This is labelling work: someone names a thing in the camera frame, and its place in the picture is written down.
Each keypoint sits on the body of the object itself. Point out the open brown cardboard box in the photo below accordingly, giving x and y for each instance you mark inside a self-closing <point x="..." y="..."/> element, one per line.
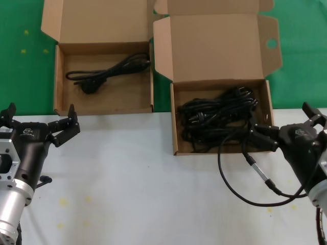
<point x="102" y="20"/>
<point x="217" y="38"/>

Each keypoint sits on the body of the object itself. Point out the green tablecloth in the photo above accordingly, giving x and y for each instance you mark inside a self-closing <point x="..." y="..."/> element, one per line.
<point x="25" y="71"/>

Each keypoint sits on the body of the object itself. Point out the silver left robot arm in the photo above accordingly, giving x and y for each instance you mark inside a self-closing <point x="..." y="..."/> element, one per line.
<point x="11" y="209"/>

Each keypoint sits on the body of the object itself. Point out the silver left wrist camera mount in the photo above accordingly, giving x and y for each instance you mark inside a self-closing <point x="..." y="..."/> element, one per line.
<point x="12" y="150"/>

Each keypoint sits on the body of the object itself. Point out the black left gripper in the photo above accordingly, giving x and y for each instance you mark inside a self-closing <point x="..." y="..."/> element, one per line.
<point x="33" y="145"/>

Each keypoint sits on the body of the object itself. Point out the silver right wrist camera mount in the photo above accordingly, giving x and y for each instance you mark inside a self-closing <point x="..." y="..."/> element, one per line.
<point x="325" y="153"/>

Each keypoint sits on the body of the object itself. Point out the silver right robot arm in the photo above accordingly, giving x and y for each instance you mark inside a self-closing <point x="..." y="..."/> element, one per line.
<point x="319" y="196"/>

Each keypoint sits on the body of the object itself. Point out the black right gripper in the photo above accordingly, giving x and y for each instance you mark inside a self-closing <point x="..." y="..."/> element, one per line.
<point x="299" y="148"/>

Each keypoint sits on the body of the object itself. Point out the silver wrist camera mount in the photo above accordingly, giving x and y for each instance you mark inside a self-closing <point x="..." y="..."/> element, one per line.
<point x="325" y="153"/>
<point x="12" y="150"/>

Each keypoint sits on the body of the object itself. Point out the white table cloth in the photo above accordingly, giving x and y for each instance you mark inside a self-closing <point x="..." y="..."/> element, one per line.
<point x="127" y="178"/>

